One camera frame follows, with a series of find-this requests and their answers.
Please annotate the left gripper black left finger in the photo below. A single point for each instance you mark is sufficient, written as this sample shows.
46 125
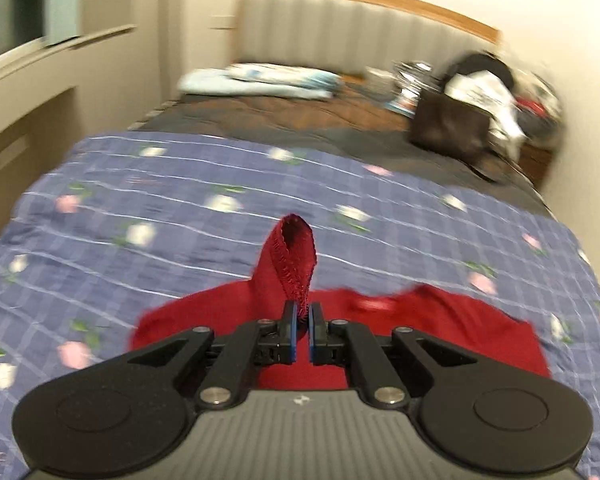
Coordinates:
125 414

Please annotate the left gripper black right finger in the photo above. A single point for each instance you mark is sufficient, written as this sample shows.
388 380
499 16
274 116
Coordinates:
477 412

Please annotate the red knit shirt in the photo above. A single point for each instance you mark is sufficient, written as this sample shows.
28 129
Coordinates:
284 271

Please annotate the pile of clothes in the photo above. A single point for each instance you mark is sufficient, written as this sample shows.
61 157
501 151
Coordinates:
524 107

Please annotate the blue checked floral quilt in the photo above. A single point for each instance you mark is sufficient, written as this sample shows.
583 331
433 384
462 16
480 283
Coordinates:
134 219

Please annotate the wooden nightstand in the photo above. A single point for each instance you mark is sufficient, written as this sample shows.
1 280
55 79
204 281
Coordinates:
534 163

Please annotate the dark brown leather bag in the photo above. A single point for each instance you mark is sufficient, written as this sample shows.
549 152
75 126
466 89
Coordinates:
458 130

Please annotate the white light-blue pillow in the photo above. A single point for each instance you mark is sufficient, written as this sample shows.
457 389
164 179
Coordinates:
261 79

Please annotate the grey padded wooden headboard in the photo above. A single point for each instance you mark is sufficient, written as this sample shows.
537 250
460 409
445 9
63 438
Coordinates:
347 36

